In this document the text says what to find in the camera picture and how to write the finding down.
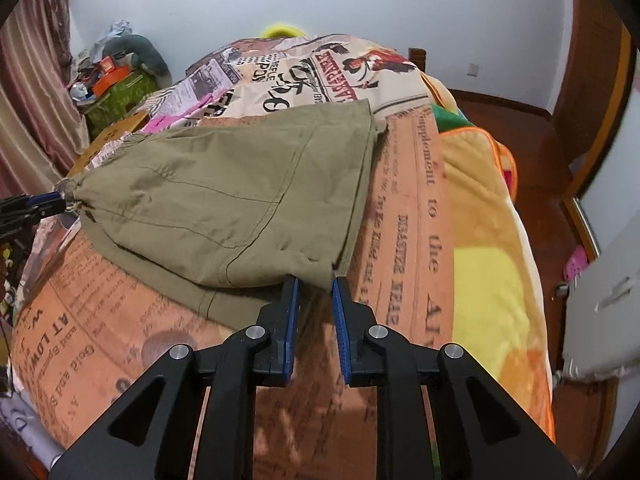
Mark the orange box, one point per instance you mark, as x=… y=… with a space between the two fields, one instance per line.
x=112 y=79

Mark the yellow fleece blanket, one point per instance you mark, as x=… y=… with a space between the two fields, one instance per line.
x=485 y=260

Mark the pink slipper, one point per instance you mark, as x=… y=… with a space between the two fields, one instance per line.
x=575 y=262

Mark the green storage box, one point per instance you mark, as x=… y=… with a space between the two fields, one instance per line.
x=115 y=102

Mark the wooden bed post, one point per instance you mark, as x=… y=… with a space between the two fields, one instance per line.
x=417 y=60

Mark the small red box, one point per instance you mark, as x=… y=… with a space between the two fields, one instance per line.
x=106 y=65

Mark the bamboo lap desk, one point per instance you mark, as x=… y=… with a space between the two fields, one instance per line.
x=127 y=122

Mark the wooden door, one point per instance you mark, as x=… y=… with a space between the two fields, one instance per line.
x=595 y=60

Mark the pink and gold curtain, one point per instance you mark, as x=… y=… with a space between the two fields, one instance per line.
x=30 y=85

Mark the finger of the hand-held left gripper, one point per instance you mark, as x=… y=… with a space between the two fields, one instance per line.
x=45 y=199
x=20 y=220

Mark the newspaper print bed sheet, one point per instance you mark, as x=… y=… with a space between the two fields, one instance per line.
x=125 y=320

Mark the olive green pants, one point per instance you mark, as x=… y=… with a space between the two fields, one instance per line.
x=200 y=185

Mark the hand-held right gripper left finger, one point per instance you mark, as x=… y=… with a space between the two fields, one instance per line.
x=294 y=310

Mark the white wall socket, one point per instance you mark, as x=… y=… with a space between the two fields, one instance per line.
x=473 y=69

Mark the pile of crumpled clothes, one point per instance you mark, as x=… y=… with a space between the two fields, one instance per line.
x=112 y=35

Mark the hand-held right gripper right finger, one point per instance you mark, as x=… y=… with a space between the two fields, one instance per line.
x=340 y=320

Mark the yellow foam tube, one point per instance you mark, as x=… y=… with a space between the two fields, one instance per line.
x=280 y=29

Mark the grey plush pillow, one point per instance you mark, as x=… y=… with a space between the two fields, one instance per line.
x=150 y=57

